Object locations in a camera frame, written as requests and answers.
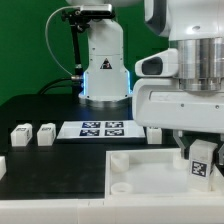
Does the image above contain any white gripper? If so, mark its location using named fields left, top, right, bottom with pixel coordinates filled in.
left=132, top=48, right=224, bottom=165

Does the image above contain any white square tabletop part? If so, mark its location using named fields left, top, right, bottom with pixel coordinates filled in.
left=105, top=148, right=224, bottom=199

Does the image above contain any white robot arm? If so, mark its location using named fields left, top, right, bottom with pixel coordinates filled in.
left=127, top=0, right=224, bottom=135

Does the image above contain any white L-shaped obstacle fence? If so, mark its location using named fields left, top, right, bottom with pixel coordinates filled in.
left=0, top=163, right=224, bottom=224

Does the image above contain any white marker plate with tags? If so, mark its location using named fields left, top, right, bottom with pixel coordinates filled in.
left=57, top=120, right=145, bottom=140

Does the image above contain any white block at left edge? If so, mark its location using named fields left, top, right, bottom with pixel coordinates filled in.
left=0, top=156, right=7, bottom=180

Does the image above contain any black base cable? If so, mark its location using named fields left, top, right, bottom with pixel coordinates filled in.
left=37, top=77, right=83, bottom=96

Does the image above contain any grey camera cable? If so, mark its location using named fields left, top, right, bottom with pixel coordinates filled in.
left=44, top=5, right=84, bottom=81

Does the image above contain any black camera on stand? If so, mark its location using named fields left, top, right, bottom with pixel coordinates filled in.
left=61, top=4, right=115, bottom=95

